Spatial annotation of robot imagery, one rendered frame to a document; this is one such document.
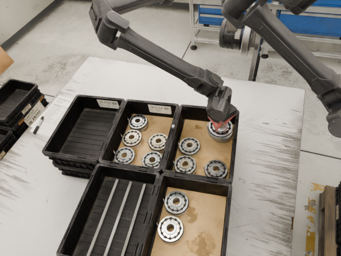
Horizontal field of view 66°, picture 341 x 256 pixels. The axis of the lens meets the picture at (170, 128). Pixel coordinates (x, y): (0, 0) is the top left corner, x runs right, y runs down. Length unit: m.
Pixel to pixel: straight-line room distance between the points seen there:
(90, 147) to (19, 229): 0.51
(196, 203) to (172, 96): 0.81
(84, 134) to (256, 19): 1.07
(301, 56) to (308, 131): 1.80
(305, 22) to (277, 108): 1.45
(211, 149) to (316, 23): 2.01
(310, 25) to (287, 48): 2.23
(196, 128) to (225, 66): 1.75
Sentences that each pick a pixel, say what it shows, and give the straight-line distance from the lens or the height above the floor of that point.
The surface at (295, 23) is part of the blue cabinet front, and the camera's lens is 2.99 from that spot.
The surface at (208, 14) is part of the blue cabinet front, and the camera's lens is 3.05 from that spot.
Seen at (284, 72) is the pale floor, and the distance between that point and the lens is 3.05.
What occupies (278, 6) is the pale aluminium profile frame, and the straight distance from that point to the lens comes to 2.87.
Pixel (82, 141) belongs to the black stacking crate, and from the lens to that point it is 1.47.
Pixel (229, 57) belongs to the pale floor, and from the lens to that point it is 3.16.
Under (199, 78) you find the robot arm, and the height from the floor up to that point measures 1.31.
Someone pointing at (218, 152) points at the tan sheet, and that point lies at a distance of 1.29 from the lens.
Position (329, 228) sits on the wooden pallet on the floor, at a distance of 2.01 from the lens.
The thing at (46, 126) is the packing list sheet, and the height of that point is 0.70.
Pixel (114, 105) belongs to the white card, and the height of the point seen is 0.88.
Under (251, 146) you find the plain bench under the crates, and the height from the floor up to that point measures 0.70.
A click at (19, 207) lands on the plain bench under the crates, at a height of 0.70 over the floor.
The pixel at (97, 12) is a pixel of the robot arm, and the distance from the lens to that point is 0.90.
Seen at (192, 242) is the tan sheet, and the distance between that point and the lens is 1.12.
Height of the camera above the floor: 1.91
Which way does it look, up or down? 51 degrees down
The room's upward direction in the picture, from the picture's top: 10 degrees counter-clockwise
